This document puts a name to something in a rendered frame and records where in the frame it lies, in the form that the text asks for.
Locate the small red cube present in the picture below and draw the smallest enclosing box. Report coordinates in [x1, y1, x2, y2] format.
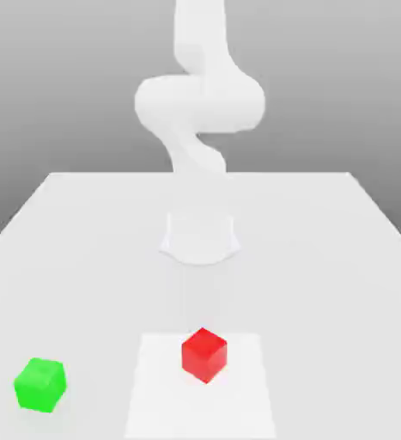
[180, 327, 228, 385]

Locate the small green cube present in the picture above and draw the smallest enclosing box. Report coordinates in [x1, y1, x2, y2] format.
[13, 357, 68, 414]

